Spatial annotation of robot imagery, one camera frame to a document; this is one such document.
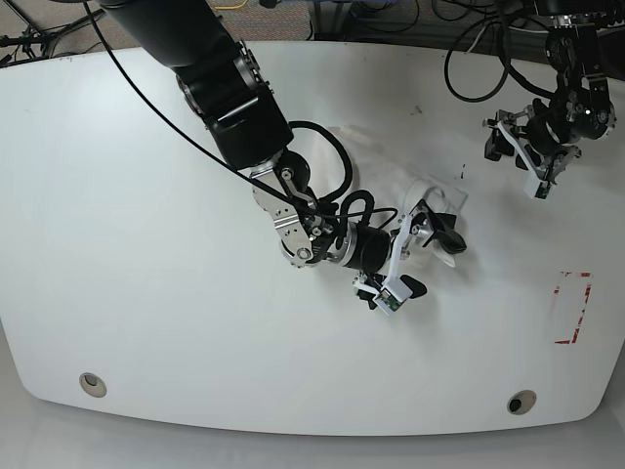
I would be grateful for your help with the red tape rectangle marking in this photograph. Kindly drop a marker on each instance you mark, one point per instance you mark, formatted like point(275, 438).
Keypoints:
point(568, 306)

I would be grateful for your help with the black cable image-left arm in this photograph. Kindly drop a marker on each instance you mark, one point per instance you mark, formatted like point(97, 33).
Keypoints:
point(222, 84)

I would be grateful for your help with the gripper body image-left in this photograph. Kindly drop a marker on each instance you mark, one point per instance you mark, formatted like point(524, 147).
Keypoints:
point(375, 253)

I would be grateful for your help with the right table cable grommet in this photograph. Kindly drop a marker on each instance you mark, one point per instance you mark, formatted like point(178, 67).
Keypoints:
point(521, 402)

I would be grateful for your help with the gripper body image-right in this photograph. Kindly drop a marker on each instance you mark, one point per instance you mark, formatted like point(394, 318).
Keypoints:
point(533, 124)

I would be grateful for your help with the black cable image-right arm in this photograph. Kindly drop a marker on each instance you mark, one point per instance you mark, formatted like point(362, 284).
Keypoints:
point(479, 62)

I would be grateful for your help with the left table cable grommet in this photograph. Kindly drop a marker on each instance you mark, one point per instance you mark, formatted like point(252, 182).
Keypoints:
point(92, 385)

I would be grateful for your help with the table cable grommet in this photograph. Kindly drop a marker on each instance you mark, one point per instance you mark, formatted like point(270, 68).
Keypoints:
point(521, 402)
point(92, 385)

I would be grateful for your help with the black tripod stand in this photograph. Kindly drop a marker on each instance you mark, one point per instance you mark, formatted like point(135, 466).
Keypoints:
point(36, 44)

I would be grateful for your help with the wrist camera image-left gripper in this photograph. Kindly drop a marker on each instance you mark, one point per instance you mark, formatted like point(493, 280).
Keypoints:
point(392, 295)

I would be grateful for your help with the white printed T-shirt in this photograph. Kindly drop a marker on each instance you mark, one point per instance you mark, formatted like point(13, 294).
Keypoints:
point(393, 179)

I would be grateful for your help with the white power strip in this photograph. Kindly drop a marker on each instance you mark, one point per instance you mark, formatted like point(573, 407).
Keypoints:
point(606, 24)

